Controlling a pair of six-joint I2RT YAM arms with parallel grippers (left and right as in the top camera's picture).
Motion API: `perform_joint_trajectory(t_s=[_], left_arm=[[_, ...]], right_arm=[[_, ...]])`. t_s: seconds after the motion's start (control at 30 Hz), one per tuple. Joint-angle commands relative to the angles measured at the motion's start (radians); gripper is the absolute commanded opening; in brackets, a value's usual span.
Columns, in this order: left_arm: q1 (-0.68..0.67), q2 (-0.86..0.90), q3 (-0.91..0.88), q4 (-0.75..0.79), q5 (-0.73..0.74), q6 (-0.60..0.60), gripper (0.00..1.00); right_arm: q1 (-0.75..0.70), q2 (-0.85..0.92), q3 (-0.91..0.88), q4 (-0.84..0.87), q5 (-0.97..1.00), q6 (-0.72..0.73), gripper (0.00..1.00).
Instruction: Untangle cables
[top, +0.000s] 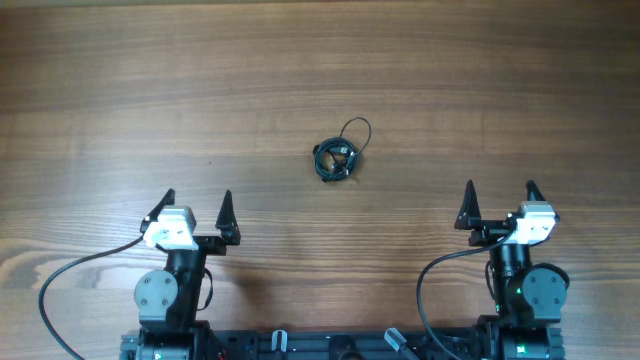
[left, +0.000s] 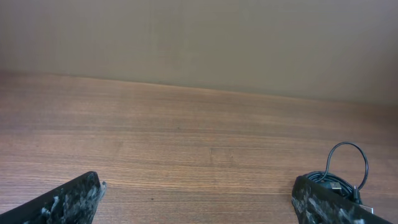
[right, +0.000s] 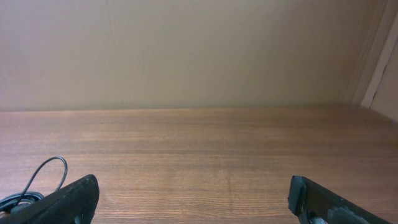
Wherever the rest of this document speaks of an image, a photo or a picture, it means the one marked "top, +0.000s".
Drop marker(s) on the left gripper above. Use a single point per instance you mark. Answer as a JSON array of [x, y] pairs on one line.
[[215, 246]]

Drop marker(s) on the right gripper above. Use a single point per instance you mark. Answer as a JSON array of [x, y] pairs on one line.
[[469, 218]]

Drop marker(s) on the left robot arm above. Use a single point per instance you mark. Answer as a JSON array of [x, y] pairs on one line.
[[168, 299]]

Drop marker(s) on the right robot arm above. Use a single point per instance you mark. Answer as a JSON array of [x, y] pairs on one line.
[[529, 297]]

